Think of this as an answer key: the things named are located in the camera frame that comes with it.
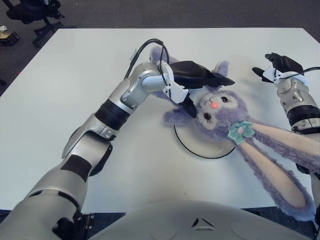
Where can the grey robot torso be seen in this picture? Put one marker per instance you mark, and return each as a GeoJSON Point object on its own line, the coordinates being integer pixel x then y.
{"type": "Point", "coordinates": [195, 222]}

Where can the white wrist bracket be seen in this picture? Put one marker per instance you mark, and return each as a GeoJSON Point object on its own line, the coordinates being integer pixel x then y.
{"type": "Point", "coordinates": [178, 93]}
{"type": "Point", "coordinates": [268, 73]}

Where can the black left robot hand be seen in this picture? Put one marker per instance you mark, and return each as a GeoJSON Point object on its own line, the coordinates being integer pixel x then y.
{"type": "Point", "coordinates": [192, 72]}

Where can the white plate black rim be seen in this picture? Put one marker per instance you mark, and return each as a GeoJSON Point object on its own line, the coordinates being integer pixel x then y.
{"type": "Point", "coordinates": [200, 147]}

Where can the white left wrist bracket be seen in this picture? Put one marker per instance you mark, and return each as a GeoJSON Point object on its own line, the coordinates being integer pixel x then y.
{"type": "Point", "coordinates": [178, 93]}

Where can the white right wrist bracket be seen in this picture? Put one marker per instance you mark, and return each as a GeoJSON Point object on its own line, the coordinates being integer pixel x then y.
{"type": "Point", "coordinates": [268, 73]}

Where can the black floor object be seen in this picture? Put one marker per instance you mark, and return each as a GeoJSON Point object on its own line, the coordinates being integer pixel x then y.
{"type": "Point", "coordinates": [2, 82]}

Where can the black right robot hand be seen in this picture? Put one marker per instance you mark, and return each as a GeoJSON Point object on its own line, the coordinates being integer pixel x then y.
{"type": "Point", "coordinates": [285, 63]}

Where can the black office chair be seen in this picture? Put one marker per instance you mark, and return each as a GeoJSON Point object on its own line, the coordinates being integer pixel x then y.
{"type": "Point", "coordinates": [22, 12]}

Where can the brown cardboard box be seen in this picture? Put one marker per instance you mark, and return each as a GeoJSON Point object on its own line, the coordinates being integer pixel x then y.
{"type": "Point", "coordinates": [8, 38]}

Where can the small white floor item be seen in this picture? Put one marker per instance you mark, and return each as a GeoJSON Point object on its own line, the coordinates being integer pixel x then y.
{"type": "Point", "coordinates": [2, 28]}

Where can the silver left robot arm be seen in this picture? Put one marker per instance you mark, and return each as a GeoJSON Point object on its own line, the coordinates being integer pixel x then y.
{"type": "Point", "coordinates": [100, 130]}

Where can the black table bracket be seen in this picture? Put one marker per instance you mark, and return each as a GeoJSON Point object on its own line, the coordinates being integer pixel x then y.
{"type": "Point", "coordinates": [85, 225]}

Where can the purple plush bunny doll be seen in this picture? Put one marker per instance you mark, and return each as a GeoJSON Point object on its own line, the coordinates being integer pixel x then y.
{"type": "Point", "coordinates": [225, 110]}

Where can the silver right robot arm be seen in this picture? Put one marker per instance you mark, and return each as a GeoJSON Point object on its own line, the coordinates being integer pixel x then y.
{"type": "Point", "coordinates": [297, 100]}

